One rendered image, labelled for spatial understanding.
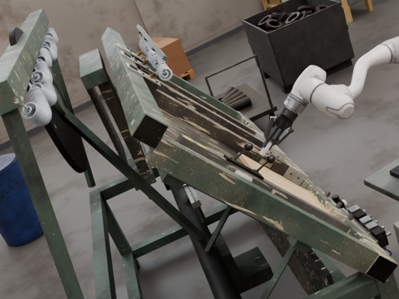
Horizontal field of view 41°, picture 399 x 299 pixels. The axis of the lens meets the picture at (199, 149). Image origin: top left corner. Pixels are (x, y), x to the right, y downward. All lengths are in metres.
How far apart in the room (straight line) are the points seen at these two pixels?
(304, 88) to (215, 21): 8.10
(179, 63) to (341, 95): 6.59
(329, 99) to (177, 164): 0.68
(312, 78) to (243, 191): 0.58
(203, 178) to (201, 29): 8.34
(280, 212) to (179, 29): 8.12
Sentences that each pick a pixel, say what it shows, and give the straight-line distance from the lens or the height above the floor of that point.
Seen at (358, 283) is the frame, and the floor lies 0.79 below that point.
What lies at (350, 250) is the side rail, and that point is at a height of 0.99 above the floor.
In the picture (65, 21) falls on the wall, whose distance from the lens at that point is 9.54.
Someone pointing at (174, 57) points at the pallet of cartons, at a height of 0.43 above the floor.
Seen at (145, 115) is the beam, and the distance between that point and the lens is 1.86.
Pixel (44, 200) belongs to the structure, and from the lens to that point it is 1.99.
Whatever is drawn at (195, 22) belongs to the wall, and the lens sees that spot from 10.18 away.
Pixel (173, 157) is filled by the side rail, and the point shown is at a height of 1.71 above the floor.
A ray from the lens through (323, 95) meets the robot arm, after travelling 2.23.
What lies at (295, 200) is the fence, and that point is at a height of 1.17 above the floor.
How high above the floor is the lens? 2.48
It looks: 24 degrees down
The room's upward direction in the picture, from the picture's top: 23 degrees counter-clockwise
